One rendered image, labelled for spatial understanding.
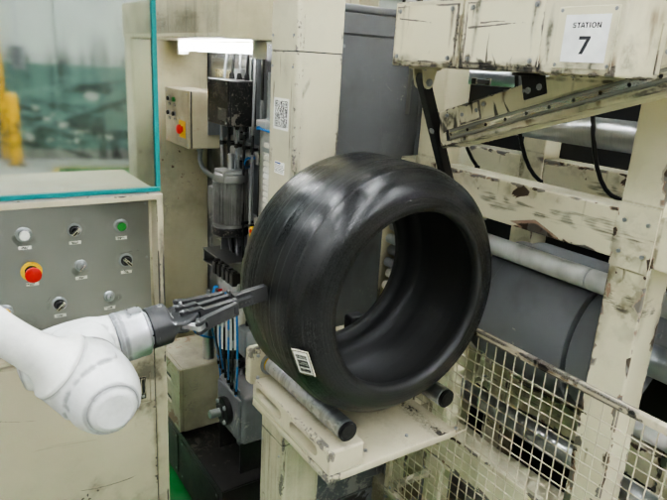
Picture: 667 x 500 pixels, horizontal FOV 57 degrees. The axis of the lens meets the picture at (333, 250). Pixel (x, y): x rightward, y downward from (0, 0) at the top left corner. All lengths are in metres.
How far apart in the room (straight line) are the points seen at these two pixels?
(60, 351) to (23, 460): 1.03
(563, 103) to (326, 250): 0.59
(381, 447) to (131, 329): 0.66
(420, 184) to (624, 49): 0.42
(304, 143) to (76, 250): 0.69
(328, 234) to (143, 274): 0.82
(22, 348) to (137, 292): 0.95
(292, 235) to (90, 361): 0.45
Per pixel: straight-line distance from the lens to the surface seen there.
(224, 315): 1.14
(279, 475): 1.83
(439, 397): 1.48
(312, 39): 1.47
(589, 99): 1.36
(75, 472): 2.00
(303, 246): 1.15
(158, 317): 1.12
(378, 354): 1.59
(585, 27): 1.22
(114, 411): 0.92
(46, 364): 0.93
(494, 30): 1.35
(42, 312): 1.81
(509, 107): 1.49
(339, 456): 1.35
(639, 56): 1.23
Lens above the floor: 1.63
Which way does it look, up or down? 17 degrees down
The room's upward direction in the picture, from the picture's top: 3 degrees clockwise
